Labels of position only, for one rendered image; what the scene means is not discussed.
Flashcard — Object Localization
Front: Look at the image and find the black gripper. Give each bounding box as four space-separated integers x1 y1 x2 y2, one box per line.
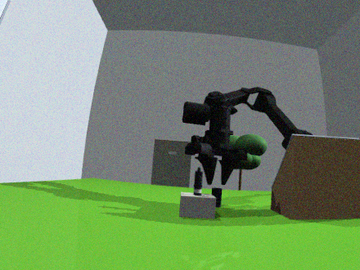
185 124 247 185

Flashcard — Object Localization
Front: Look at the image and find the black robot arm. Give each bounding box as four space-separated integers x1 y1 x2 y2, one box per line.
182 87 312 150

